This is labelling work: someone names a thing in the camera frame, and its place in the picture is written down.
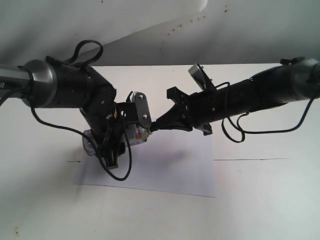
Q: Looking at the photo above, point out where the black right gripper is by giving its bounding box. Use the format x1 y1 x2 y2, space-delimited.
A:
150 87 225 136

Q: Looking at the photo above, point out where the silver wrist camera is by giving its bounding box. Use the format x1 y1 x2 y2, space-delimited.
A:
188 63 217 91
131 91 152 129

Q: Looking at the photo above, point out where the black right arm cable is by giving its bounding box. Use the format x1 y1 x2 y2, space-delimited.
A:
212 81 316 144

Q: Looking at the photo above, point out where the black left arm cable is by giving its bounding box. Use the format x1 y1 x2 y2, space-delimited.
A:
0 39 133 181

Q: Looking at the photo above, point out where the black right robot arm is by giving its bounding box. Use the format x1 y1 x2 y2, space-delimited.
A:
150 57 320 136

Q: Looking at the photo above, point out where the silver spray can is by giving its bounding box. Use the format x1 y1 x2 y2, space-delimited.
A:
82 124 152 157

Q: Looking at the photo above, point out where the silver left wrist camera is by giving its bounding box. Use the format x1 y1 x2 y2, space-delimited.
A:
131 91 152 129

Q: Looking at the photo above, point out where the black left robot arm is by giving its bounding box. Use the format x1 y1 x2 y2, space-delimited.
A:
0 57 145 172

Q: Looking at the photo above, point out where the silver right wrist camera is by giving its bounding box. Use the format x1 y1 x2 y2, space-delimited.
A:
188 63 217 91

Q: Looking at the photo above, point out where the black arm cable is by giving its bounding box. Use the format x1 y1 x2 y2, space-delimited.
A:
212 81 316 144
0 39 133 181

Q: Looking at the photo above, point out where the white paper sheet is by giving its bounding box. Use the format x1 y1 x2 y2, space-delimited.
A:
74 130 216 198

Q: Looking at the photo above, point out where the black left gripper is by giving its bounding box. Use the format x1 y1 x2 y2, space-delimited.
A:
91 99 140 170

